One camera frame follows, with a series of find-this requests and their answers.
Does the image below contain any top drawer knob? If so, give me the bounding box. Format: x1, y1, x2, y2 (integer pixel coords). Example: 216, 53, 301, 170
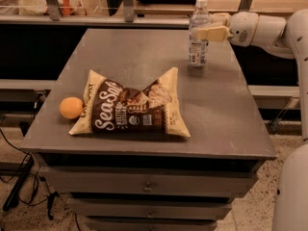
143, 182, 153, 193

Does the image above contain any black floor cable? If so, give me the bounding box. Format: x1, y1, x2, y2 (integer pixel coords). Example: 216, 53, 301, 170
0, 127, 49, 208

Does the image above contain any orange white bag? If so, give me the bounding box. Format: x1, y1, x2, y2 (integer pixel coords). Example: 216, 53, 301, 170
19, 0, 87, 15

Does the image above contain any drawer knob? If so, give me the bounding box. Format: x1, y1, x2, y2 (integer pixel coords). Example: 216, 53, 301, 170
143, 182, 153, 193
146, 211, 154, 218

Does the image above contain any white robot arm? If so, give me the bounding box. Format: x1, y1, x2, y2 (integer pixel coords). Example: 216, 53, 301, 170
190, 9, 308, 231

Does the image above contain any orange fruit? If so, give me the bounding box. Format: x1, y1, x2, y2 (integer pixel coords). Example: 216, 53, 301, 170
60, 97, 83, 119

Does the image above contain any metal shelf rail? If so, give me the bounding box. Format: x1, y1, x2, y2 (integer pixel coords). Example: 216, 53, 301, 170
0, 15, 189, 30

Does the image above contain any middle drawer knob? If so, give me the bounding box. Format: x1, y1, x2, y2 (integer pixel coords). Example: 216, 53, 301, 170
146, 211, 154, 218

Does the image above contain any brown sea salt chip bag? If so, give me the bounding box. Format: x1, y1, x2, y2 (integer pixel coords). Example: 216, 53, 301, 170
69, 67, 191, 138

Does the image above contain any clear plastic water bottle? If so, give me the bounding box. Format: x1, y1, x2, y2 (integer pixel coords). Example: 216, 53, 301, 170
189, 0, 211, 67

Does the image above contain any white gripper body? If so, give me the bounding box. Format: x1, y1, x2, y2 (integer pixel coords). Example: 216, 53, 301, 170
228, 12, 259, 47

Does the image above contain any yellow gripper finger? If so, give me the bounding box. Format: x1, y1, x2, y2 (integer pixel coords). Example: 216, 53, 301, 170
210, 13, 231, 26
192, 26, 230, 42

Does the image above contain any grey drawer cabinet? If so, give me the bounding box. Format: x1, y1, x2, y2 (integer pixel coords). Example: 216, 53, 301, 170
22, 29, 276, 231

